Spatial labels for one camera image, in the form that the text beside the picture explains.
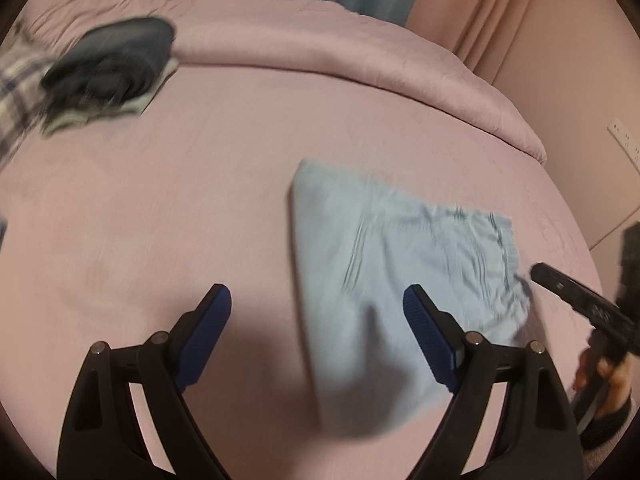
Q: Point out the folded dark denim jeans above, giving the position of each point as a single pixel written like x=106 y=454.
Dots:
x=115 y=60

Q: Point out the pink curtain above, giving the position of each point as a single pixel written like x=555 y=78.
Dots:
x=475 y=5

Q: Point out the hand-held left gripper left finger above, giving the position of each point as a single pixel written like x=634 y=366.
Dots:
x=205 y=335

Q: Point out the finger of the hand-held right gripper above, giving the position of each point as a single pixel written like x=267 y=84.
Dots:
x=555 y=282

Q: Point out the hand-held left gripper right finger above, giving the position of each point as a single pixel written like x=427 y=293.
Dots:
x=430 y=335

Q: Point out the white wall socket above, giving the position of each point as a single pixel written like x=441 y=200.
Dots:
x=625 y=141

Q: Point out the light blue strawberry pants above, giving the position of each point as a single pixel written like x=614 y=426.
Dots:
x=360 y=240

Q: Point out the folded pale green garment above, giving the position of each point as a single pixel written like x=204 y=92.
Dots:
x=65 y=121

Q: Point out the person's right forearm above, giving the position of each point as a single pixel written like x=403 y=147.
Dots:
x=605 y=437

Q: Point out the person's right hand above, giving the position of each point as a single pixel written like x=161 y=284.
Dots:
x=607 y=380

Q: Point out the plaid pillow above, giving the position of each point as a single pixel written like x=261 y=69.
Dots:
x=17 y=95

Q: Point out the pink duvet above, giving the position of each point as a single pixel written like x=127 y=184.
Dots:
x=325 y=35

